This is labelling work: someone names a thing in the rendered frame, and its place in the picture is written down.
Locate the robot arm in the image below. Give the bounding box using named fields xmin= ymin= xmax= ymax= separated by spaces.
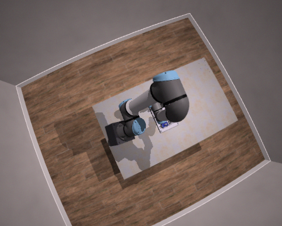
xmin=116 ymin=70 xmax=190 ymax=140

